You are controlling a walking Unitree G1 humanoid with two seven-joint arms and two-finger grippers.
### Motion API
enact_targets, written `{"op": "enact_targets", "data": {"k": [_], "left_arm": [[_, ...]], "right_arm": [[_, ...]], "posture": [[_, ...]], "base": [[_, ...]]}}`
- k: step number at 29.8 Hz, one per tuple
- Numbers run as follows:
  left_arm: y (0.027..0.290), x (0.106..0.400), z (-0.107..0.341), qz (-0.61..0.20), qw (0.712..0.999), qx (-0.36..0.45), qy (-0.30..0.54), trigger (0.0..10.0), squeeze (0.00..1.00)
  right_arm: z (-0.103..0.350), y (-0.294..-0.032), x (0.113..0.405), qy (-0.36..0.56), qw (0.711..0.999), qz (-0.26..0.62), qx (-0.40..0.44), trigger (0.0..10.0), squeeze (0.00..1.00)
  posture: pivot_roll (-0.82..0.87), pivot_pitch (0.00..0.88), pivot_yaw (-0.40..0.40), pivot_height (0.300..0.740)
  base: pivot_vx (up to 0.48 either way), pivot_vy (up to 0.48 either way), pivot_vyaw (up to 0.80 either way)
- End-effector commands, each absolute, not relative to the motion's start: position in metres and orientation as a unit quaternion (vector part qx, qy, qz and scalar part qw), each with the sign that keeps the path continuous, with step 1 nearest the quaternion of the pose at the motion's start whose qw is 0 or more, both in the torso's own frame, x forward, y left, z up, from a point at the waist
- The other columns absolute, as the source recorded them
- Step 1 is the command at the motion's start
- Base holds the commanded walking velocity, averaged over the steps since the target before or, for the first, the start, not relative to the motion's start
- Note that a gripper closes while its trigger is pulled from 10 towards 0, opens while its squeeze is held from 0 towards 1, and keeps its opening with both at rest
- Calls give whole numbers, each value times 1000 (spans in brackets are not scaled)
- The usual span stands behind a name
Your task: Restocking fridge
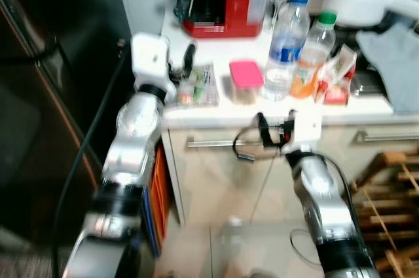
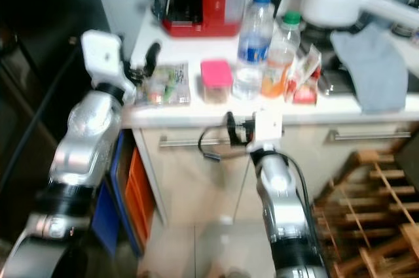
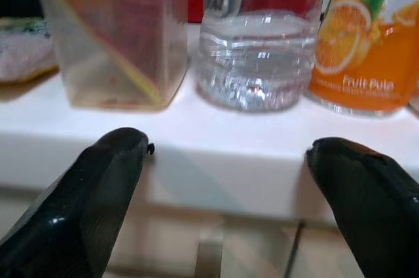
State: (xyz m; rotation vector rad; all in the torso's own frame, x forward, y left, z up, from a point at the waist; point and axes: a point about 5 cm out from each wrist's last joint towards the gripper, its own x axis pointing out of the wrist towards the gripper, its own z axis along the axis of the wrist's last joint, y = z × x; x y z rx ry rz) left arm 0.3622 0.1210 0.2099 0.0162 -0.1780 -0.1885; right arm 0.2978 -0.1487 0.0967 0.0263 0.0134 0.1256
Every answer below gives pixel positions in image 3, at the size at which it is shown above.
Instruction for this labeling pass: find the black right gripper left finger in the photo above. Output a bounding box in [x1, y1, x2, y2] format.
[0, 127, 156, 278]

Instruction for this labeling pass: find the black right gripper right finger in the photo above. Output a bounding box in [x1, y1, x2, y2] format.
[304, 137, 419, 278]

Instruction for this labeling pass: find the orange juice bottle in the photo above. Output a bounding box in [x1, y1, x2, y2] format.
[305, 0, 419, 118]

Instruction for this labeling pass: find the cream kitchen cabinet white top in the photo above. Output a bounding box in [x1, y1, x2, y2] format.
[0, 22, 419, 278]

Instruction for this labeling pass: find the clear container pink lid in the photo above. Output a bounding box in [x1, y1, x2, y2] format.
[24, 0, 192, 111]

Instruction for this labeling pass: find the clear water bottle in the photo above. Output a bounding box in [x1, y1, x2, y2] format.
[195, 0, 332, 113]

